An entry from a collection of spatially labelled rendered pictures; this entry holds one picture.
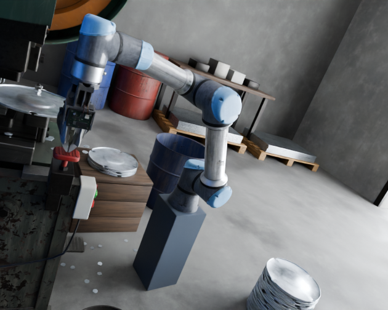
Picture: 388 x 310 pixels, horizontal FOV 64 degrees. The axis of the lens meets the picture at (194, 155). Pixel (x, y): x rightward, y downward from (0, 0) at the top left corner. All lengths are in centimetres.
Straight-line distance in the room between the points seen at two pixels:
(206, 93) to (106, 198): 93
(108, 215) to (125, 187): 20
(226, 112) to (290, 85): 485
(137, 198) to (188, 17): 339
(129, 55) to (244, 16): 437
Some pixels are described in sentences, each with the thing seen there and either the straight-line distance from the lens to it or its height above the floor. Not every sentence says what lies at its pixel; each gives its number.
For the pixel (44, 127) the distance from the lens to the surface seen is 122.
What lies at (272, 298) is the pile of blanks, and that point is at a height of 19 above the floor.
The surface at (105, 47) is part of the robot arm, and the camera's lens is 81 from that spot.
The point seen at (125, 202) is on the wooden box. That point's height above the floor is 21.
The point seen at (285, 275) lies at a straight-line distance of 176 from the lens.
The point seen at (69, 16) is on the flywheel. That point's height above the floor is 107.
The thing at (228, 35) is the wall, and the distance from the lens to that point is 506.
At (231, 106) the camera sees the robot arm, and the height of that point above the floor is 101.
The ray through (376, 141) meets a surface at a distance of 535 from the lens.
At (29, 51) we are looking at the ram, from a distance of 115.
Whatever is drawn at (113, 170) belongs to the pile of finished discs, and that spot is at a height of 38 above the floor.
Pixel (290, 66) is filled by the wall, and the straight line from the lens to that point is 579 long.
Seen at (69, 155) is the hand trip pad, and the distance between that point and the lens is 92.
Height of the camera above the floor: 115
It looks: 19 degrees down
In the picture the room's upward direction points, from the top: 21 degrees clockwise
